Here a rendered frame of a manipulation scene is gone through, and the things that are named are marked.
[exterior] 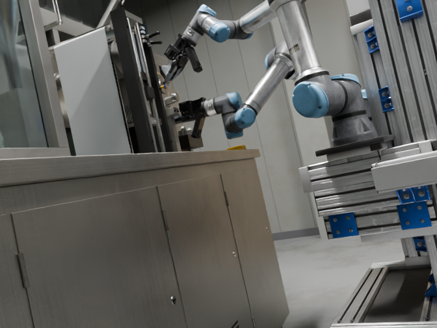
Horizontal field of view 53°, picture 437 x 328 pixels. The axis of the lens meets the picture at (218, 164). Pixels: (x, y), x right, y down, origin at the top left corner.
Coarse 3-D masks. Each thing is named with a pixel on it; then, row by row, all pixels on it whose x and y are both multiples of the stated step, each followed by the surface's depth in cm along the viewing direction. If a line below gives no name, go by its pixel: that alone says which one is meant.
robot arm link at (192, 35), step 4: (188, 28) 184; (184, 32) 186; (188, 32) 184; (192, 32) 183; (196, 32) 190; (188, 36) 184; (192, 36) 183; (196, 36) 184; (200, 36) 185; (192, 40) 184; (196, 40) 185
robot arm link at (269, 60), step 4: (272, 52) 192; (268, 56) 197; (272, 56) 192; (268, 60) 197; (272, 60) 192; (268, 64) 198; (268, 68) 199; (288, 72) 194; (292, 72) 194; (288, 76) 196; (292, 76) 196; (296, 76) 197
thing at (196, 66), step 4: (188, 48) 186; (192, 48) 188; (188, 52) 186; (192, 52) 186; (188, 56) 186; (192, 56) 185; (196, 56) 188; (192, 60) 185; (196, 60) 186; (192, 64) 185; (196, 64) 184; (200, 64) 187; (192, 68) 186; (196, 68) 185; (200, 68) 186
